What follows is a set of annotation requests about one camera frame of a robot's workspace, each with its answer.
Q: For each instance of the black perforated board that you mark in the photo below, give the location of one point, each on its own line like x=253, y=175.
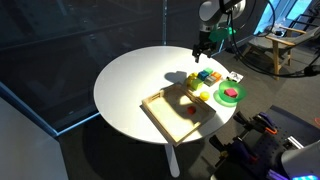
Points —
x=286, y=130

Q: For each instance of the white box with black print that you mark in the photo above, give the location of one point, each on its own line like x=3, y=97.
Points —
x=235, y=76

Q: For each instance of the wooden tray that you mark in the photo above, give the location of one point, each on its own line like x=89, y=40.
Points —
x=166, y=116

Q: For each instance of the teal wrist camera housing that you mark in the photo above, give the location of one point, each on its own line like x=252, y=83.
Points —
x=220, y=34

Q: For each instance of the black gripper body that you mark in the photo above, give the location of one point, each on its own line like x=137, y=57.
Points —
x=203, y=41

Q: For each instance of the green plastic bowl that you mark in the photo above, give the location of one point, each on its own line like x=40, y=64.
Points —
x=240, y=90

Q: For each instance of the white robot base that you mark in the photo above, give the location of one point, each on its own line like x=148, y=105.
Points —
x=301, y=161

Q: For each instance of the red toy strawberry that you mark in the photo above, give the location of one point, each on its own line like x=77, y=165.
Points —
x=191, y=110

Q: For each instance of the yellow toy lemon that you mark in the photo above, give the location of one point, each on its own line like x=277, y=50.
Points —
x=204, y=96

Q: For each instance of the white table base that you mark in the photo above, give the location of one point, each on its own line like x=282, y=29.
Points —
x=172, y=160

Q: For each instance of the orange block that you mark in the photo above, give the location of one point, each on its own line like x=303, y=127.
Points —
x=216, y=75

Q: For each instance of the blue block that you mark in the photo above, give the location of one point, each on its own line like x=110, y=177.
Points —
x=202, y=75

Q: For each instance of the purple clamp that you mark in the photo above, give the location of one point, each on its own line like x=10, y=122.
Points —
x=276, y=175
x=236, y=150
x=260, y=121

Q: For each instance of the wooden chair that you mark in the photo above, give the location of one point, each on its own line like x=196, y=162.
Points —
x=280, y=43

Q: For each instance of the pink block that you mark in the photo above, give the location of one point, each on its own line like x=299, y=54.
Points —
x=231, y=92

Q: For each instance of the yellow toy banana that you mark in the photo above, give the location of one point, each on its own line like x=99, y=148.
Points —
x=190, y=79

